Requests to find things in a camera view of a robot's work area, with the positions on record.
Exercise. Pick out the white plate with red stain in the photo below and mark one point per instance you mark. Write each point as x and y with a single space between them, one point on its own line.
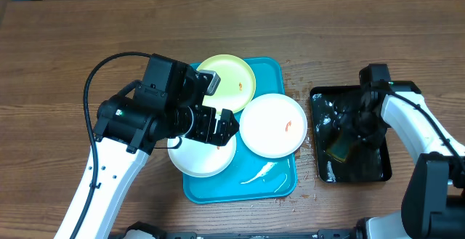
273 125

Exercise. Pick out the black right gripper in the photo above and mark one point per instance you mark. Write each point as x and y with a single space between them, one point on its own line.
373 140

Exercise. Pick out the green yellow sponge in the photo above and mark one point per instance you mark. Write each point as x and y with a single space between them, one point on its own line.
341 144

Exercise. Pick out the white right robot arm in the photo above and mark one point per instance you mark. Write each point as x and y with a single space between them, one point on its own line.
427 210

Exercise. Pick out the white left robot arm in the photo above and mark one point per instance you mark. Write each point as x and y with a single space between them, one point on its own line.
167 103

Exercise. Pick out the teal plastic tray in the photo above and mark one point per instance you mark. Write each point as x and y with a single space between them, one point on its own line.
249 176

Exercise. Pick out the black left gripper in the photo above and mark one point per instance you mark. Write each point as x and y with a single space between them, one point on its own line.
207 134

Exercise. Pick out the black water tray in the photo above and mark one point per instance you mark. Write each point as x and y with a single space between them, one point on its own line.
366 163

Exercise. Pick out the yellow-green plate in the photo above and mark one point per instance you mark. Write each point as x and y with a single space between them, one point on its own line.
237 86

